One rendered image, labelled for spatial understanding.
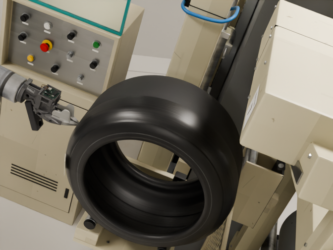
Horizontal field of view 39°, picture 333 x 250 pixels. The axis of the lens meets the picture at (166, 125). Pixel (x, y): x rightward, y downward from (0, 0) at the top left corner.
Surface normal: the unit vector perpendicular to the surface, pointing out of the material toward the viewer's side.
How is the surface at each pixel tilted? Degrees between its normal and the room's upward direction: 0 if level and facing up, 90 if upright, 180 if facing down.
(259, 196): 90
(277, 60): 0
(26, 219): 0
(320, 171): 72
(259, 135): 90
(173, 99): 3
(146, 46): 90
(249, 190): 90
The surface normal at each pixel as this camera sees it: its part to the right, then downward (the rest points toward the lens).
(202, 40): -0.25, 0.53
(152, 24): 0.25, 0.64
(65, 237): 0.28, -0.76
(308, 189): -0.14, 0.27
